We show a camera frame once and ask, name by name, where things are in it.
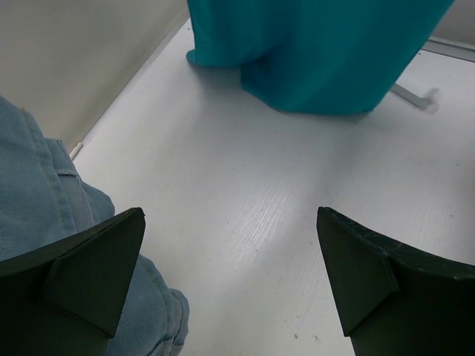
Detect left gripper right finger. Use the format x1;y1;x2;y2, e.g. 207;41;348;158
316;207;474;355

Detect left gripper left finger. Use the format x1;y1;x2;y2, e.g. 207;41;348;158
1;208;145;355

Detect teal t shirt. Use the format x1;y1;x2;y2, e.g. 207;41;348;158
187;0;451;115

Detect blue denim jeans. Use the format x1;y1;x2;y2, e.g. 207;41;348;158
1;98;189;355

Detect metal clothes rack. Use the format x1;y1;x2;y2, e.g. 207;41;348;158
391;83;441;110

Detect aluminium rail right edge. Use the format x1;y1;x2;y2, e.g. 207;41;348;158
422;37;475;63

